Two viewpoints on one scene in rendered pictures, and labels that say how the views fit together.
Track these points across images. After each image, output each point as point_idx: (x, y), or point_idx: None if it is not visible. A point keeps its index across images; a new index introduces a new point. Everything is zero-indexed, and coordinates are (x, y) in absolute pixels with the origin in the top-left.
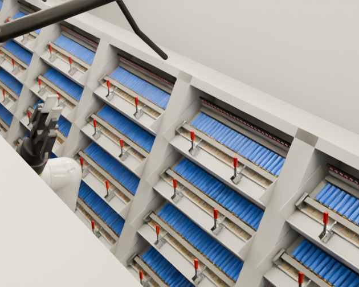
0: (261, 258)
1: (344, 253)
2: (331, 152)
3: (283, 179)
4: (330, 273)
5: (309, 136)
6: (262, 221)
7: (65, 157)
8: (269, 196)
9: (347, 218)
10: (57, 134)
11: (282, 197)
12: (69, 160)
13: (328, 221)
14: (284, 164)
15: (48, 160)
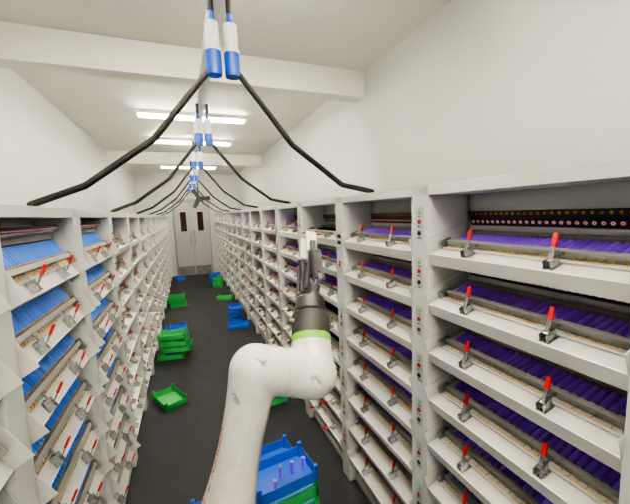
0: (13, 368)
1: (43, 287)
2: (9, 213)
3: None
4: (26, 318)
5: None
6: None
7: (258, 346)
8: None
9: (18, 265)
10: (297, 265)
11: None
12: (254, 343)
13: (14, 280)
14: None
15: (283, 348)
